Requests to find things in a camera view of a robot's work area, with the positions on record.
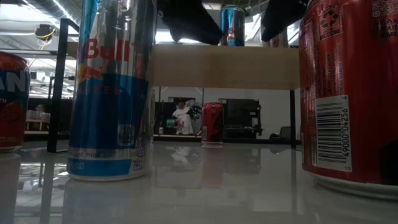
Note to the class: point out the green bottle pack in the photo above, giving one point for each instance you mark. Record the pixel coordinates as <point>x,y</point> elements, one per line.
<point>170,123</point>

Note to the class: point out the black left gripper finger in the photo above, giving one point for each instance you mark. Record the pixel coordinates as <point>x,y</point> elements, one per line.
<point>192,28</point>

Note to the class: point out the dark background chair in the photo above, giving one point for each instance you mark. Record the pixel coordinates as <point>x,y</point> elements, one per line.
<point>281,133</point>

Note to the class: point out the red Coca-Cola can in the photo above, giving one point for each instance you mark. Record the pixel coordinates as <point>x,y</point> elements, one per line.
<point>212,124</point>
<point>367,93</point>

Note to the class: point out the wooden background table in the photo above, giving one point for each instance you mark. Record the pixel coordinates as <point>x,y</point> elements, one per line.
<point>37,119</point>

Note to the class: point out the person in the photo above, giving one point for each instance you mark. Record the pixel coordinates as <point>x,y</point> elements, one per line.
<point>183,119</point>

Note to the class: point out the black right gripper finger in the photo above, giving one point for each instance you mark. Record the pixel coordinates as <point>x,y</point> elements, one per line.
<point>283,15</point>

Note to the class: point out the dark background cabinet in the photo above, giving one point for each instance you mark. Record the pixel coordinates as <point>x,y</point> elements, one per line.
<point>162,115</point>

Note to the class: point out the blue silver Red Bull can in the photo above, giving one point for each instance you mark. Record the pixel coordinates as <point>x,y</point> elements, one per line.
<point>232,21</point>
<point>109,109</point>

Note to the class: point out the black metal shelf leg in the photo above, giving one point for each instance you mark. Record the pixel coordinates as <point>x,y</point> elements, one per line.
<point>292,124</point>
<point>57,109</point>

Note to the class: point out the red can with blue band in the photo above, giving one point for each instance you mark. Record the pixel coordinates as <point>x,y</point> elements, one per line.
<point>12,124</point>

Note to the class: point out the black background cabinet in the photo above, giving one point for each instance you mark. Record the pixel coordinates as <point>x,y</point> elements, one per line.
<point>242,115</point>

